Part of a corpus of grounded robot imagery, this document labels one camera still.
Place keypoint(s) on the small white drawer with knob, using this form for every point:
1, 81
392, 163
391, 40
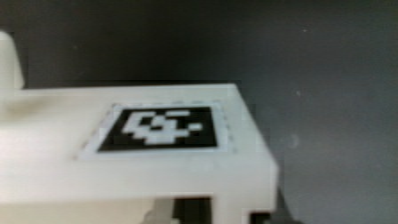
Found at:
110, 149

